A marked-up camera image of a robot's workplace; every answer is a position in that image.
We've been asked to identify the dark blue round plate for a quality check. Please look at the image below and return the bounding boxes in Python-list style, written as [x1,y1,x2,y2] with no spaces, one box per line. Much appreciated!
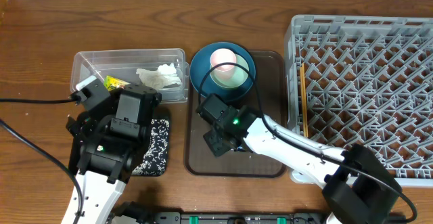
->
[190,42,256,102]

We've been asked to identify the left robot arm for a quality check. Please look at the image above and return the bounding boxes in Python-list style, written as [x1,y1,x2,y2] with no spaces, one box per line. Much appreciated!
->
[62,76,162,223]

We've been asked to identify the wooden chopstick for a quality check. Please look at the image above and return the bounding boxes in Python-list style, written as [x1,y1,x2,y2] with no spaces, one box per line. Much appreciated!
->
[300,64,309,139]
[299,63,307,137]

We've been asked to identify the yellow snack wrapper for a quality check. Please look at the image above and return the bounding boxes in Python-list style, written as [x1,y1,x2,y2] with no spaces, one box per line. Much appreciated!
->
[104,76,129,91]

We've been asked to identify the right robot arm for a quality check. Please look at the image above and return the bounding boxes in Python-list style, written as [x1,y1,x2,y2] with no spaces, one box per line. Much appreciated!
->
[196,94,402,223]

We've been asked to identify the brown plastic serving tray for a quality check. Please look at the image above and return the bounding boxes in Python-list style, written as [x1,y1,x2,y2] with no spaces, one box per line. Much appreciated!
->
[184,51,288,178]

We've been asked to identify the clear plastic waste bin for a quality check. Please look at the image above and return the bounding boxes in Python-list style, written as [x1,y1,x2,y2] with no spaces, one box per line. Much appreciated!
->
[70,48,189,104]

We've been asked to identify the light green small plate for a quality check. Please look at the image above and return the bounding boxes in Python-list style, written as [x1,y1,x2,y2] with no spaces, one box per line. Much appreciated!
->
[210,54,249,89]

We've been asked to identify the black plastic tray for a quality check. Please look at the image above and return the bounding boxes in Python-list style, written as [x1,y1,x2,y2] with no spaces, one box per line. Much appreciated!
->
[68,111,170,177]

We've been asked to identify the grey plastic dishwasher rack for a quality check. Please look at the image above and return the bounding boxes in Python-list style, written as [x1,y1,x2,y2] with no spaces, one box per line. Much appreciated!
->
[284,15,432,187]

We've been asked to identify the white tissue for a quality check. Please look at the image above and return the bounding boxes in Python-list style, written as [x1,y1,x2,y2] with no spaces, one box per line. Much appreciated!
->
[136,63,182,90]

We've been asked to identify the pink plastic cup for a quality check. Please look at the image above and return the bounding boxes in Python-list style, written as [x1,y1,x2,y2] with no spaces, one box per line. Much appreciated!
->
[210,48,237,80]

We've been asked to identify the white rice grains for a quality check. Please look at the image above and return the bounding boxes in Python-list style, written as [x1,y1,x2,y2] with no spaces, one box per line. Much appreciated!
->
[132,119,170,177]

